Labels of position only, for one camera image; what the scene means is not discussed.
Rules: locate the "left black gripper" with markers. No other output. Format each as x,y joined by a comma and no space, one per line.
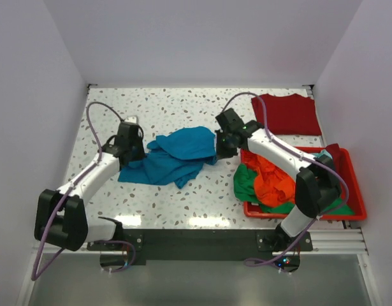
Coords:
141,155

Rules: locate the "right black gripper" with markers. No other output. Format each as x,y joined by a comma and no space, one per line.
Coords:
221,153

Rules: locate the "blue t shirt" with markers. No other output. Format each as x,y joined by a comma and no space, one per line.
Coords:
176,158

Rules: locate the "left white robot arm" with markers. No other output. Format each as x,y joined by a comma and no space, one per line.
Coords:
62,218

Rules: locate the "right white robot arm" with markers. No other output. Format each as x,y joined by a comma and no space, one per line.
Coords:
317,184

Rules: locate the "green t shirt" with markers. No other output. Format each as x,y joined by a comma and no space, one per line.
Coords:
239,188

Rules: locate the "orange t shirt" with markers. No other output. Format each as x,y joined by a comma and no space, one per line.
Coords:
267,185

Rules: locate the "folded dark red t shirt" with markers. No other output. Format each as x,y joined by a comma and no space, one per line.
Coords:
291,115

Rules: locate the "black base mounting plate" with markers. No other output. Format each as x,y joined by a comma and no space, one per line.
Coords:
191,245

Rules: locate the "light teal t shirt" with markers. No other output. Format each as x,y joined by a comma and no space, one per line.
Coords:
323,152

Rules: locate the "dark red crumpled shirt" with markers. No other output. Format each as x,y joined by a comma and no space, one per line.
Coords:
334,151

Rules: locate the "red plastic bin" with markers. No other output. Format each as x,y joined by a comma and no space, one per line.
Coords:
353,210

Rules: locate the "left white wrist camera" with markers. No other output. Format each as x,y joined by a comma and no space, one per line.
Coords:
132,119

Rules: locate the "aluminium frame rail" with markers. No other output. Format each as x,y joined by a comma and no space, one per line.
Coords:
338,241

